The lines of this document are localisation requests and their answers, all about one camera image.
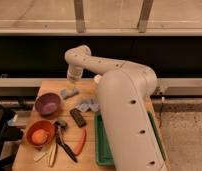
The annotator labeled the black handled scoop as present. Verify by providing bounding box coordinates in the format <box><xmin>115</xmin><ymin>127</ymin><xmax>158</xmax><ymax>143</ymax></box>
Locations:
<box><xmin>54</xmin><ymin>120</ymin><xmax>78</xmax><ymax>162</ymax></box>

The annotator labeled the orange bowl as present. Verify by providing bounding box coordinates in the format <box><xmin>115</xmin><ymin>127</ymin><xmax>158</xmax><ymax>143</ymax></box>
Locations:
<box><xmin>26</xmin><ymin>120</ymin><xmax>55</xmax><ymax>148</ymax></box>

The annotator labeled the cream wooden spoon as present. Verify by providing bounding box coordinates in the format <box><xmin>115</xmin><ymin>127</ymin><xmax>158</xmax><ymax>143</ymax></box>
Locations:
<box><xmin>34</xmin><ymin>151</ymin><xmax>47</xmax><ymax>162</ymax></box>

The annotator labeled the purple bowl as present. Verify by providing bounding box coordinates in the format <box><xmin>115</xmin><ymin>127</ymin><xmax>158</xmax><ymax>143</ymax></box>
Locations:
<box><xmin>35</xmin><ymin>92</ymin><xmax>61</xmax><ymax>116</ymax></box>

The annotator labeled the grey crumpled cloth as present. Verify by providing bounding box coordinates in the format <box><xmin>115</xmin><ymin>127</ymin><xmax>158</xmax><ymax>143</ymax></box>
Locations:
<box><xmin>76</xmin><ymin>98</ymin><xmax>100</xmax><ymax>112</ymax></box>

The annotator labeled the white cup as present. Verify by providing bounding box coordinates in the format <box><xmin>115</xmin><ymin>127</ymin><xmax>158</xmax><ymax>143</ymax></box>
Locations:
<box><xmin>94</xmin><ymin>74</ymin><xmax>102</xmax><ymax>84</ymax></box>

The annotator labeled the orange carrot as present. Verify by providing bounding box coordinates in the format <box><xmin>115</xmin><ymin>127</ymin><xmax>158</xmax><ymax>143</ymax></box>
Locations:
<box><xmin>74</xmin><ymin>128</ymin><xmax>87</xmax><ymax>156</ymax></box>

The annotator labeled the cream wooden knife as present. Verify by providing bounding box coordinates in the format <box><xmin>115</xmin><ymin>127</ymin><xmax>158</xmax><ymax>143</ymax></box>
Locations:
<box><xmin>48</xmin><ymin>142</ymin><xmax>57</xmax><ymax>167</ymax></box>

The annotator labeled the orange fruit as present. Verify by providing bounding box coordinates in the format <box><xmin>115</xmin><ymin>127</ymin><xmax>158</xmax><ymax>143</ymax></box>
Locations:
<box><xmin>32</xmin><ymin>129</ymin><xmax>48</xmax><ymax>144</ymax></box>

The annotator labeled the black remote control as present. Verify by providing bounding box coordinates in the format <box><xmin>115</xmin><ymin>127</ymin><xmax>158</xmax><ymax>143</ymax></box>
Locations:
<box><xmin>70</xmin><ymin>108</ymin><xmax>86</xmax><ymax>128</ymax></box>

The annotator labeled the blue sponge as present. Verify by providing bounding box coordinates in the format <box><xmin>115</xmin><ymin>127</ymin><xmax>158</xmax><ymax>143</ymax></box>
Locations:
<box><xmin>61</xmin><ymin>88</ymin><xmax>79</xmax><ymax>99</ymax></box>

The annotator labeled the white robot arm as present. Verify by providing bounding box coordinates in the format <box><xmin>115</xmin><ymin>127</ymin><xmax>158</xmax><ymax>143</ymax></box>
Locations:
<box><xmin>65</xmin><ymin>45</ymin><xmax>168</xmax><ymax>171</ymax></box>

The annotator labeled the green tray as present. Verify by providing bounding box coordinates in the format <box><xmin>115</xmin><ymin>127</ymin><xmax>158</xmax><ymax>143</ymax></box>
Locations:
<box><xmin>94</xmin><ymin>112</ymin><xmax>166</xmax><ymax>166</ymax></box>

